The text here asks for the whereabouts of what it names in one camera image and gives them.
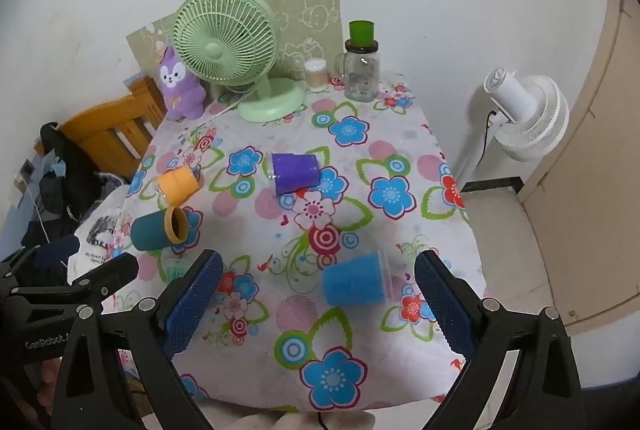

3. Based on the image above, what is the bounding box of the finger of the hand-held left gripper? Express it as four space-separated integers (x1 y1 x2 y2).
67 253 140 306

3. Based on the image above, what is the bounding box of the green printed board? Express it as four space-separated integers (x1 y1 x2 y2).
125 0 342 84

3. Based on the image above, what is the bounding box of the glass jar with black lid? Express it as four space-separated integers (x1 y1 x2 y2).
334 39 383 102

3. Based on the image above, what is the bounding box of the black fan cable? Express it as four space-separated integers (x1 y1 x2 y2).
479 110 496 166

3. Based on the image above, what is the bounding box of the white printed plastic bag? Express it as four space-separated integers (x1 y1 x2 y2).
67 205 133 283

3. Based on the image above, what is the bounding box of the wooden chair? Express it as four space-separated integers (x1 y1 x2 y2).
34 75 168 176

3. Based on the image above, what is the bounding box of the purple plush toy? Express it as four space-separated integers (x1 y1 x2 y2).
157 44 206 121

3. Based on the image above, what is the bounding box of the purple cup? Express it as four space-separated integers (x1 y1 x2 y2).
270 152 320 197

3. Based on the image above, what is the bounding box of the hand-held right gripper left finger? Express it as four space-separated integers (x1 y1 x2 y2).
50 249 224 430

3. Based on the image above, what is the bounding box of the white standing fan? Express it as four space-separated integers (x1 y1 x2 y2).
450 67 570 183

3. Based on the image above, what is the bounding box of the white fan cable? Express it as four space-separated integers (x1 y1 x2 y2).
180 98 251 136

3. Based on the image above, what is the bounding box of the person's left hand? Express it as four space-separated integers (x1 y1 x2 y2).
41 356 68 387

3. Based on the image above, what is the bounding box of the blue cup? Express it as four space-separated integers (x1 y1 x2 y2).
321 250 392 307

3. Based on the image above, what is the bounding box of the cotton swab jar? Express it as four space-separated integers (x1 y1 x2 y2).
304 58 329 94

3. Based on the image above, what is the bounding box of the teal cup with orange lining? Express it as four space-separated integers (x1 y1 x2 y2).
131 206 190 251

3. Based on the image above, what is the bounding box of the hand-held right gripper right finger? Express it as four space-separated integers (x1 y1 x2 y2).
414 249 586 430

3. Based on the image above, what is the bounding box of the floral tablecloth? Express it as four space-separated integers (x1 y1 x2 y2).
100 78 488 413

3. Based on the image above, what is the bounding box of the green desk fan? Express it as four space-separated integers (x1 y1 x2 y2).
172 0 307 123

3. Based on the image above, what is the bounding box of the beige wooden door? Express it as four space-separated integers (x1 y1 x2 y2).
517 0 640 336

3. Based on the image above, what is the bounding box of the pile of dark clothes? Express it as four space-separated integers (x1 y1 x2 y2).
20 123 126 261

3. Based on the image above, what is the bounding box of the dark green cup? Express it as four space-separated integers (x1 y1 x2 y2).
348 20 377 48

